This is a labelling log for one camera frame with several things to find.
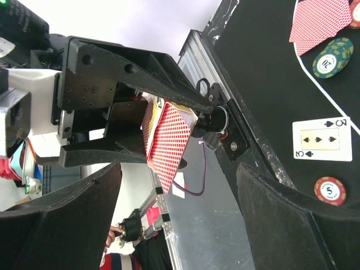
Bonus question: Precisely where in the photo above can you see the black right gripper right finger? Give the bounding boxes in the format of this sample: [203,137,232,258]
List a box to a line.
[236,163,359,269]

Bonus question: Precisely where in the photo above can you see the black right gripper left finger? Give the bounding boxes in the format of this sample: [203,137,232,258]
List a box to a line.
[1,163,122,269]

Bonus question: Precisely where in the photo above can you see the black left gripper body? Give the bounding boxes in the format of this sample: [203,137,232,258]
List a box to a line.
[50,47,150,141]

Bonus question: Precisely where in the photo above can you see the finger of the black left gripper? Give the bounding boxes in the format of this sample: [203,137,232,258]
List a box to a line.
[58,132,146,168]
[67,37,213,113]

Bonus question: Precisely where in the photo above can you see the red playing card box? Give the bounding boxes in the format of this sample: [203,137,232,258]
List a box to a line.
[141,97,198,194]

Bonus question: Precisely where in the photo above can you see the red poker chip stack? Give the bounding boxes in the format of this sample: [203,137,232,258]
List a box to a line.
[314,176,347,206]

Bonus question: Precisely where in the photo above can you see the three of spades card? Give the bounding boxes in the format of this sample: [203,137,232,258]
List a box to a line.
[292,116,353,162]

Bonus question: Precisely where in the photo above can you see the red back cards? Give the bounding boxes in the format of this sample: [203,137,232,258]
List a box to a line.
[289,0,352,56]

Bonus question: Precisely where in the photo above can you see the green chips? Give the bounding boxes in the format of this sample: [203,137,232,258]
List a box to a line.
[312,38,354,79]

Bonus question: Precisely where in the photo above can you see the red chips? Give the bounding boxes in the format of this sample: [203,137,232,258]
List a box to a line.
[349,0,360,29]

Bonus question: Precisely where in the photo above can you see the person in striped shirt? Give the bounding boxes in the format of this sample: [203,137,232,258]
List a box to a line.
[100,226,173,270]

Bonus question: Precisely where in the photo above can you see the black poker table mat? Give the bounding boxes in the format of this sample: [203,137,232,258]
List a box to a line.
[202,1,359,209]

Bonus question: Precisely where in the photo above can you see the aluminium front rail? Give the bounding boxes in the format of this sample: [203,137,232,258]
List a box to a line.
[134,28,257,270]

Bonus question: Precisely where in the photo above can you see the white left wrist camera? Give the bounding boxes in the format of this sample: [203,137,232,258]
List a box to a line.
[1,68,67,158]

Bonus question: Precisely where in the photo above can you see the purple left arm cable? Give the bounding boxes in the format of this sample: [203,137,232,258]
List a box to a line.
[171,142,207,197]

